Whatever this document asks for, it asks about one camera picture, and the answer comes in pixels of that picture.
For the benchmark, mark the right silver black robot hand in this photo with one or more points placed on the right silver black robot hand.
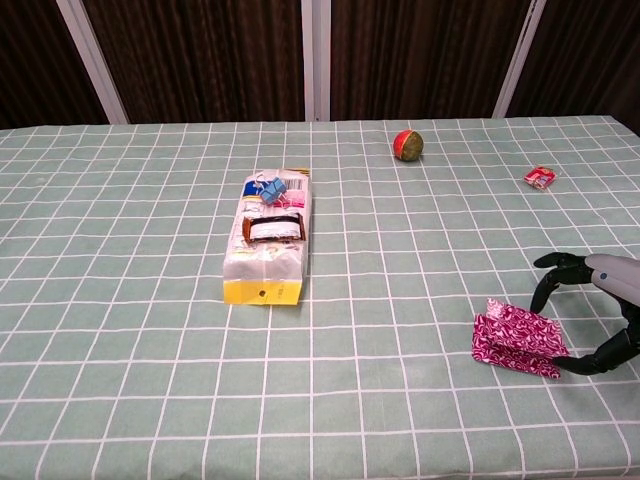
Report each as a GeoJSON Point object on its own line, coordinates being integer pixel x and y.
{"type": "Point", "coordinates": [620, 280]}

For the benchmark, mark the red candy packet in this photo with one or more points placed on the red candy packet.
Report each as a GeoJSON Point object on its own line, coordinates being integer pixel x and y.
{"type": "Point", "coordinates": [540, 178]}

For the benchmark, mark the dark brown partition panel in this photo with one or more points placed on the dark brown partition panel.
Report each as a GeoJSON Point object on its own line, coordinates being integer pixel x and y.
{"type": "Point", "coordinates": [200, 60]}
{"type": "Point", "coordinates": [415, 60]}
{"type": "Point", "coordinates": [590, 60]}
{"type": "Point", "coordinates": [35, 60]}

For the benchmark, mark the red green ball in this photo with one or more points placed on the red green ball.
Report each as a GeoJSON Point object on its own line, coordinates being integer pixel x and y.
{"type": "Point", "coordinates": [408, 146]}

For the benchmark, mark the white yellow snack bag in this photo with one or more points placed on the white yellow snack bag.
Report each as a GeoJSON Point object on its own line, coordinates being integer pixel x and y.
{"type": "Point", "coordinates": [265, 260]}

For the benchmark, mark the blue binder clip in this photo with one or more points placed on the blue binder clip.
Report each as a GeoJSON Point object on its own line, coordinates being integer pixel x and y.
{"type": "Point", "coordinates": [272, 191]}

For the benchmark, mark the green white grid tablecloth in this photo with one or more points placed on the green white grid tablecloth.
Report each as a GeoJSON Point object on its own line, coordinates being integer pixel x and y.
{"type": "Point", "coordinates": [150, 375]}

